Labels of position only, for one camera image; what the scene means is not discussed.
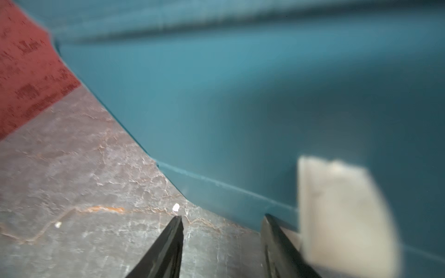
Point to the teal three-drawer cabinet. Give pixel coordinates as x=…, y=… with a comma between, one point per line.
x=232, y=98

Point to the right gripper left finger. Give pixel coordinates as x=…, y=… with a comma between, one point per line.
x=163, y=259

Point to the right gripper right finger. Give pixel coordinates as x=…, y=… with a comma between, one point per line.
x=281, y=258

